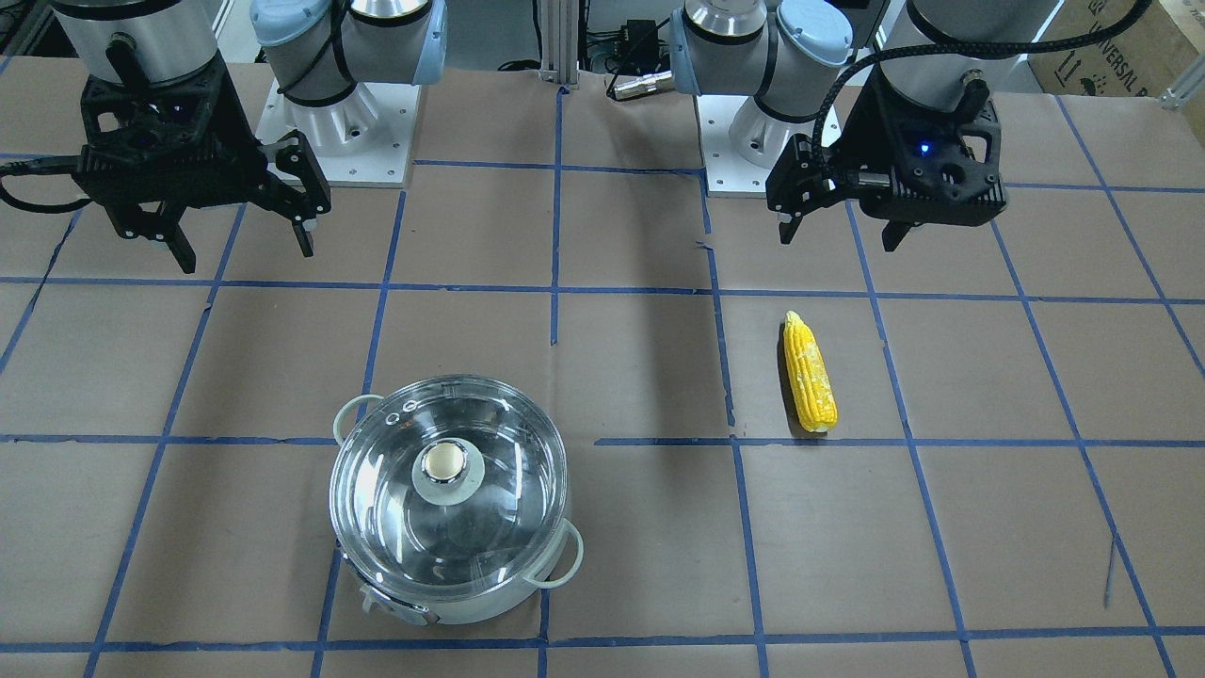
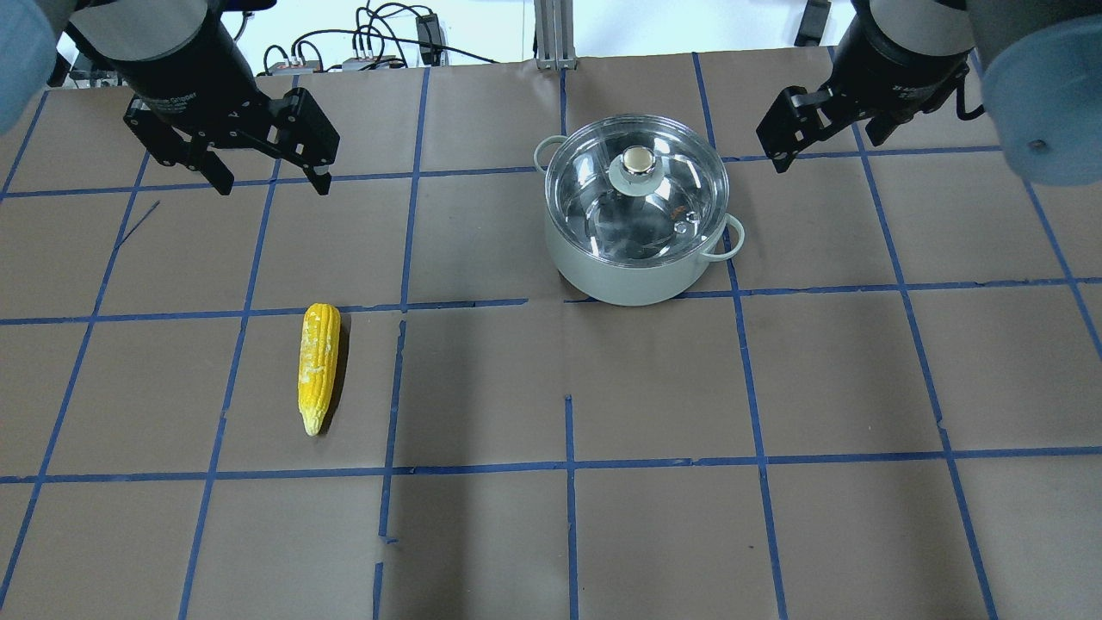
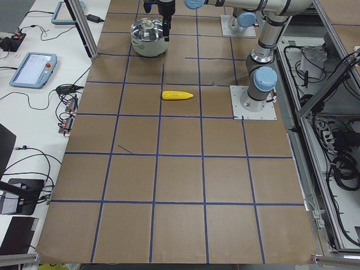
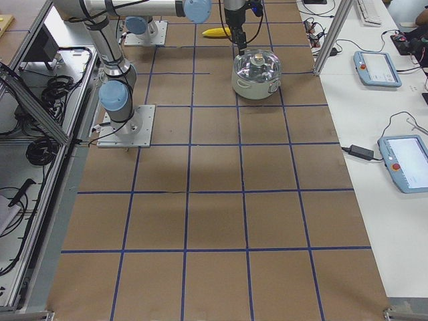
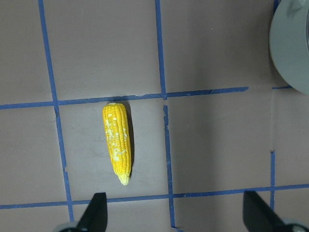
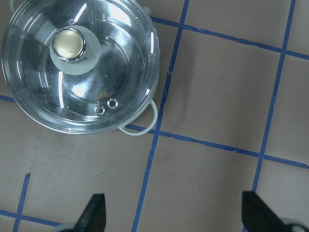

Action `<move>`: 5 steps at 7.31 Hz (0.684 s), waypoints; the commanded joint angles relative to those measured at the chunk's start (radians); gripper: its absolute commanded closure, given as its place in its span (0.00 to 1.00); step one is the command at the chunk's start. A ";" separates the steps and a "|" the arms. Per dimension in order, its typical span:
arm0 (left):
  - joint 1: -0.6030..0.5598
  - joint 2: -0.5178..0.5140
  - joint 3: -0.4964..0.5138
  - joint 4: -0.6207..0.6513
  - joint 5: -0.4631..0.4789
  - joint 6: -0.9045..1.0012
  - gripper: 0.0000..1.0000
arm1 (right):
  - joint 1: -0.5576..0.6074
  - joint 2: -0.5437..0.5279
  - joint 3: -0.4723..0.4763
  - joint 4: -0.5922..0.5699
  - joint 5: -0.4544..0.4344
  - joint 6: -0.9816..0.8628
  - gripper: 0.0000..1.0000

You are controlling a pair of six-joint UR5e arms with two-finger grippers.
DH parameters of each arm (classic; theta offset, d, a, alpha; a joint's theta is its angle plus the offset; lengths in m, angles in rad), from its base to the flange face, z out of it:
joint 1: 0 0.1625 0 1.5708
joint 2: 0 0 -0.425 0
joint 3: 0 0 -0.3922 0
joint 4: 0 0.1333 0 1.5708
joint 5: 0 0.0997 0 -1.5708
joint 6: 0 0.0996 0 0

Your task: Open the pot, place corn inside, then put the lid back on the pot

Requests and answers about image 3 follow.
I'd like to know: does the glass pot lid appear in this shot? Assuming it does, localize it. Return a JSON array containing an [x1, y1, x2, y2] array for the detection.
[[130, 18, 163, 42]]

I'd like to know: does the brown paper table mat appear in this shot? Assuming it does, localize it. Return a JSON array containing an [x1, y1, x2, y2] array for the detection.
[[37, 1, 317, 264]]

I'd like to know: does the black gripper body lid side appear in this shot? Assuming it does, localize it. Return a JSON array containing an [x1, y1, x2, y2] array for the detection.
[[143, 0, 176, 17]]

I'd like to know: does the blue teach pendant near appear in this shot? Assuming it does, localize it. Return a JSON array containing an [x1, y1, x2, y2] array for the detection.
[[9, 52, 57, 89]]

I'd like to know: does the aluminium frame post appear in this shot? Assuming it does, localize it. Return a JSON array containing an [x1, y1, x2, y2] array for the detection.
[[64, 0, 98, 59]]

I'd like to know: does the blue teach pendant far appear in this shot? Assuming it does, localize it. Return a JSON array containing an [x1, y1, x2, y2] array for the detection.
[[51, 1, 74, 25]]

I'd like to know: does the black power adapter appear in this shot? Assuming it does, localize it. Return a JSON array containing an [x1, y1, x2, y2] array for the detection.
[[85, 14, 104, 23]]

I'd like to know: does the silver robot arm corn side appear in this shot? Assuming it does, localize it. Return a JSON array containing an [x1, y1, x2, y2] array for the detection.
[[228, 8, 257, 32]]

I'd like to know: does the blue teach pendant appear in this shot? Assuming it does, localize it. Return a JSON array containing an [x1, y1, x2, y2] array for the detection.
[[51, 1, 74, 25], [9, 52, 57, 89]]

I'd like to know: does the pale green cooking pot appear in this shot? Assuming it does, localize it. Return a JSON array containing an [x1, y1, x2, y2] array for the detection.
[[131, 35, 169, 57]]

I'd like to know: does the yellow corn cob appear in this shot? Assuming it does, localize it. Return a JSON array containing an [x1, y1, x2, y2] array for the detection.
[[161, 91, 194, 101]]

